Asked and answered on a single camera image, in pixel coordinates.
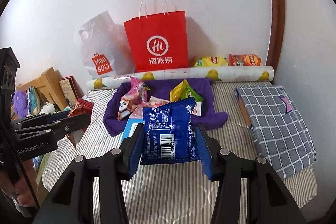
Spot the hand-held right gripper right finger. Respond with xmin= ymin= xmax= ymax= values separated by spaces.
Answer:
xmin=196 ymin=124 xmax=306 ymax=224

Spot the brown wooden board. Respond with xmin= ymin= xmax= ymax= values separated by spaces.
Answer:
xmin=16 ymin=67 xmax=69 ymax=111

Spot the panda print snack packet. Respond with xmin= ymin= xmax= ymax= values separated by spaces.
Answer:
xmin=117 ymin=93 xmax=145 ymax=122

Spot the white plastic shopping bag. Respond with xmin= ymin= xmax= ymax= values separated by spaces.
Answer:
xmin=78 ymin=11 xmax=135 ymax=77

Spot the stack of red flat packets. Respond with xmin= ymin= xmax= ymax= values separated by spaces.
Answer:
xmin=76 ymin=98 xmax=95 ymax=110

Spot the grey checked folded blanket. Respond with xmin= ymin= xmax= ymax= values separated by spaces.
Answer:
xmin=235 ymin=85 xmax=317 ymax=180

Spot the person's left hand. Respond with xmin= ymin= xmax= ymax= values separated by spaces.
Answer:
xmin=12 ymin=177 xmax=40 ymax=208

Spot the lemon print paper roll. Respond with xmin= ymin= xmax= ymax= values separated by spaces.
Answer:
xmin=87 ymin=65 xmax=276 ymax=90

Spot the pink snack packet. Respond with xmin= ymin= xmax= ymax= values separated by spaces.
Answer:
xmin=126 ymin=77 xmax=151 ymax=106

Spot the purple plush toy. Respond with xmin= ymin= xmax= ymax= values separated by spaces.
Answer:
xmin=12 ymin=90 xmax=28 ymax=115

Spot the light blue white box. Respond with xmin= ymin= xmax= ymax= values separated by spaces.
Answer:
xmin=119 ymin=119 xmax=145 ymax=147

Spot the red paper shopping bag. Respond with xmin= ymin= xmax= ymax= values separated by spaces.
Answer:
xmin=123 ymin=0 xmax=190 ymax=73

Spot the orange snack bag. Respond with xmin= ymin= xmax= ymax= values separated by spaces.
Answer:
xmin=228 ymin=53 xmax=263 ymax=66

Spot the purple cloth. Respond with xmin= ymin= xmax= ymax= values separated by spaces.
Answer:
xmin=102 ymin=78 xmax=228 ymax=137

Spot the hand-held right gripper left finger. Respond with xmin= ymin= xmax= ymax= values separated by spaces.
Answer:
xmin=33 ymin=123 xmax=145 ymax=224

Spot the patterned brown notebook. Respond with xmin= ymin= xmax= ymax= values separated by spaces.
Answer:
xmin=59 ymin=77 xmax=80 ymax=108

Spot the white plush toy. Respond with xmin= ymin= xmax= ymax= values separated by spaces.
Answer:
xmin=39 ymin=102 xmax=56 ymax=115

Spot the dark blue snack packet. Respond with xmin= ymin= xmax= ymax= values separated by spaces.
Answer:
xmin=139 ymin=97 xmax=201 ymax=164

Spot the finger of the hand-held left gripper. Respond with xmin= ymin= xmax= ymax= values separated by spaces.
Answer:
xmin=13 ymin=114 xmax=91 ymax=144
xmin=10 ymin=112 xmax=71 ymax=128

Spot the red white snack packet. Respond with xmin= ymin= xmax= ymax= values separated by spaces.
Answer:
xmin=146 ymin=97 xmax=170 ymax=109

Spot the red gold snack packet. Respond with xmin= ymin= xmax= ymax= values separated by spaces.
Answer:
xmin=64 ymin=103 xmax=91 ymax=149

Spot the yellow snack bag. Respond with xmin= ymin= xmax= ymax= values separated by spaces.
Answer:
xmin=193 ymin=55 xmax=229 ymax=68

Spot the green white snack packet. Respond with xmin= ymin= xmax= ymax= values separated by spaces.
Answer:
xmin=187 ymin=84 xmax=204 ymax=116

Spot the gold yellow snack packet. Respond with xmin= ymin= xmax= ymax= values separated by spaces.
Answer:
xmin=170 ymin=79 xmax=190 ymax=103

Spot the striped quilted mattress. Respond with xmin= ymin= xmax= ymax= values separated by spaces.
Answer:
xmin=37 ymin=81 xmax=318 ymax=224

